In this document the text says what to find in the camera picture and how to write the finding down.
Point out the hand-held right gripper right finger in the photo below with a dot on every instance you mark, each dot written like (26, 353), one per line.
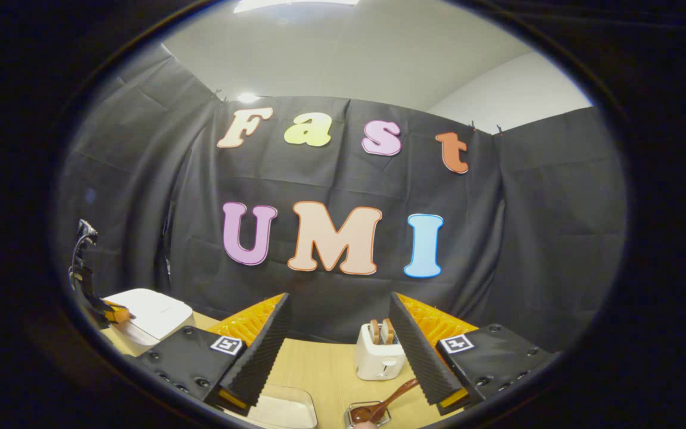
(420, 357)

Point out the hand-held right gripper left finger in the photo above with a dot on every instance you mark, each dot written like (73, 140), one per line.
(262, 357)

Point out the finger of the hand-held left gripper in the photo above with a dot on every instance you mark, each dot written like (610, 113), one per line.
(115, 313)

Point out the white rice cooker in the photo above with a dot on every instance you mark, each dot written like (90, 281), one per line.
(155, 316)

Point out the clear plastic rice container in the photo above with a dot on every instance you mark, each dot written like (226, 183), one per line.
(283, 408)

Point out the brown wooden spoon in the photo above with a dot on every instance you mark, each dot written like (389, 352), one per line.
(387, 402)

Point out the white toaster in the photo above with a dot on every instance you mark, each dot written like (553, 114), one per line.
(379, 360)

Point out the toasted bread slice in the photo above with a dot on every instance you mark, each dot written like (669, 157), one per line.
(387, 331)
(374, 332)

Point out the black backdrop cloth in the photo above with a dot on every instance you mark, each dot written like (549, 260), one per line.
(343, 179)

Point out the ceiling light panel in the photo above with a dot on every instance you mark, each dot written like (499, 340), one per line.
(295, 5)

